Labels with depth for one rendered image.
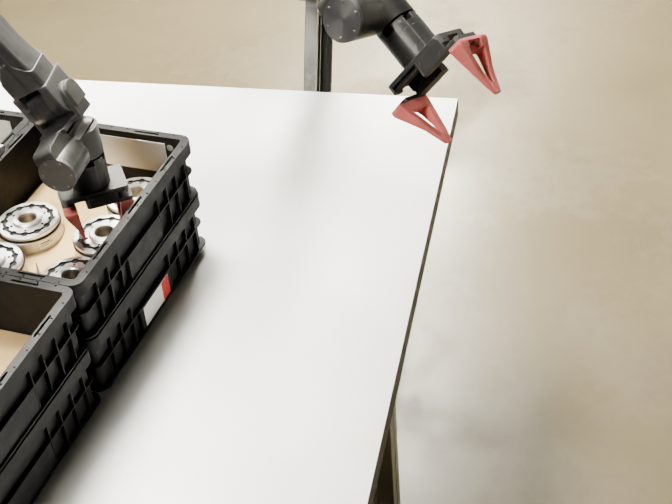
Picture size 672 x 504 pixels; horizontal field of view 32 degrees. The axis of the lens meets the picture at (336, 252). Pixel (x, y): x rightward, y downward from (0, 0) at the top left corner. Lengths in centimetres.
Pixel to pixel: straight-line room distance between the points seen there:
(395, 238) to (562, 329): 95
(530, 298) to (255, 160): 99
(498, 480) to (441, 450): 15
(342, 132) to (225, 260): 44
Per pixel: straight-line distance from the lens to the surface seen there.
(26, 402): 168
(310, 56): 267
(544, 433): 272
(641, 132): 368
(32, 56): 178
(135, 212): 185
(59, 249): 198
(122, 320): 190
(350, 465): 173
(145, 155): 205
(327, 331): 193
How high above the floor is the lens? 201
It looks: 39 degrees down
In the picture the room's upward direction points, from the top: 5 degrees counter-clockwise
